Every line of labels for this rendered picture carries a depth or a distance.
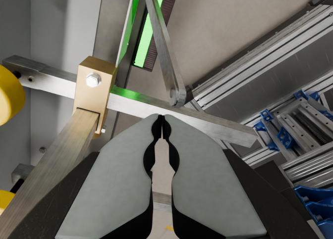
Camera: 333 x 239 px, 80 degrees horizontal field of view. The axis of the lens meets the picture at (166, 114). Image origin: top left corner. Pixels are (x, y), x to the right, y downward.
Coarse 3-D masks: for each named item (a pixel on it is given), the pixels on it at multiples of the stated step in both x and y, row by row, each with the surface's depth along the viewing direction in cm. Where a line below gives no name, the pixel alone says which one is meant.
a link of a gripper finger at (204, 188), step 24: (168, 120) 11; (168, 144) 12; (192, 144) 10; (216, 144) 9; (192, 168) 8; (216, 168) 8; (192, 192) 7; (216, 192) 7; (240, 192) 7; (192, 216) 6; (216, 216) 6; (240, 216) 6
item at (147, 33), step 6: (150, 24) 38; (144, 30) 38; (150, 30) 38; (144, 36) 39; (150, 36) 39; (144, 42) 40; (138, 48) 40; (144, 48) 40; (138, 54) 41; (144, 54) 41; (138, 60) 41
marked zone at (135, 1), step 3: (135, 0) 31; (132, 3) 28; (135, 3) 32; (132, 6) 29; (135, 6) 33; (132, 9) 30; (135, 9) 34; (132, 12) 31; (132, 15) 32; (132, 18) 34; (132, 21) 35
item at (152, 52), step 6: (168, 0) 36; (162, 6) 36; (168, 6) 36; (162, 12) 37; (168, 12) 37; (150, 48) 40; (156, 48) 40; (150, 54) 41; (156, 54) 41; (150, 60) 42; (144, 66) 42; (150, 66) 42
